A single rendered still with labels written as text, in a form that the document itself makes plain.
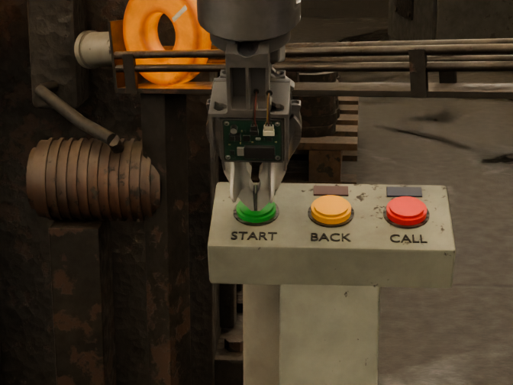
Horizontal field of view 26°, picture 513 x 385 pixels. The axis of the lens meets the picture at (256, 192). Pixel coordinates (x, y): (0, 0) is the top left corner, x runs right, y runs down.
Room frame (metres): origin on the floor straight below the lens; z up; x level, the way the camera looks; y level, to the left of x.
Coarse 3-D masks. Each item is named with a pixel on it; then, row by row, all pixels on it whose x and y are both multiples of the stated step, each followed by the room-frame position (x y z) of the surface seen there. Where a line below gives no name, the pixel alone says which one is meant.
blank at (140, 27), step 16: (144, 0) 1.65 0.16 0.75; (160, 0) 1.63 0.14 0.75; (176, 0) 1.61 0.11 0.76; (192, 0) 1.61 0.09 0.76; (128, 16) 1.67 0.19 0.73; (144, 16) 1.65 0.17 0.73; (160, 16) 1.67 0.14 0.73; (176, 16) 1.61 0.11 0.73; (192, 16) 1.59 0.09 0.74; (128, 32) 1.67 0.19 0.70; (144, 32) 1.66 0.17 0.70; (176, 32) 1.61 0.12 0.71; (192, 32) 1.59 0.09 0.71; (128, 48) 1.67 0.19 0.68; (144, 48) 1.65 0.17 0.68; (160, 48) 1.66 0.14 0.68; (176, 48) 1.61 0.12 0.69; (192, 48) 1.59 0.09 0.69; (208, 48) 1.61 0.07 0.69; (160, 80) 1.63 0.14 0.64; (176, 80) 1.61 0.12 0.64
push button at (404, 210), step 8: (392, 200) 1.07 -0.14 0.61; (400, 200) 1.07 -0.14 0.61; (408, 200) 1.07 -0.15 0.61; (416, 200) 1.07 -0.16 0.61; (392, 208) 1.06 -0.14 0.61; (400, 208) 1.06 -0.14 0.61; (408, 208) 1.06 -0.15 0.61; (416, 208) 1.06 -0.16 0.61; (424, 208) 1.06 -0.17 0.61; (392, 216) 1.05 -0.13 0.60; (400, 216) 1.05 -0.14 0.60; (408, 216) 1.04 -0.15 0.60; (416, 216) 1.05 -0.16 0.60; (424, 216) 1.05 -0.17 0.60; (400, 224) 1.04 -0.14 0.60; (408, 224) 1.04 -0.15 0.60; (416, 224) 1.04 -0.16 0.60
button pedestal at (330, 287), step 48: (288, 192) 1.10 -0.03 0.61; (384, 192) 1.10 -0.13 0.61; (432, 192) 1.10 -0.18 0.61; (240, 240) 1.03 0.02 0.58; (288, 240) 1.03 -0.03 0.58; (336, 240) 1.02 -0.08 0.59; (384, 240) 1.02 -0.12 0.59; (432, 240) 1.02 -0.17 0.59; (288, 288) 1.03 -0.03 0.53; (336, 288) 1.03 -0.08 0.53; (288, 336) 1.03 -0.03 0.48; (336, 336) 1.03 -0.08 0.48; (288, 384) 1.03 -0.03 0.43; (336, 384) 1.03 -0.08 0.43
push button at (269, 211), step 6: (240, 204) 1.07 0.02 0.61; (270, 204) 1.07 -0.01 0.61; (240, 210) 1.06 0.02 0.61; (246, 210) 1.06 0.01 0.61; (264, 210) 1.06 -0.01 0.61; (270, 210) 1.06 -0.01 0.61; (240, 216) 1.06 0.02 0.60; (246, 216) 1.05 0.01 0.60; (252, 216) 1.05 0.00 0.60; (258, 216) 1.05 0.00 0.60; (264, 216) 1.05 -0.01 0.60; (270, 216) 1.06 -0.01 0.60; (252, 222) 1.05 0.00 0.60; (258, 222) 1.05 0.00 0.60
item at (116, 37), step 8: (112, 24) 1.67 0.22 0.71; (120, 24) 1.68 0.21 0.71; (112, 32) 1.67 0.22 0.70; (120, 32) 1.68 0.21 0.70; (112, 40) 1.66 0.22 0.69; (120, 40) 1.68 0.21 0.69; (112, 48) 1.66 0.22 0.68; (120, 48) 1.67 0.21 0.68; (112, 56) 1.66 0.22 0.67; (112, 64) 1.66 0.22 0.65; (120, 80) 1.67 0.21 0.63; (144, 80) 1.71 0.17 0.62
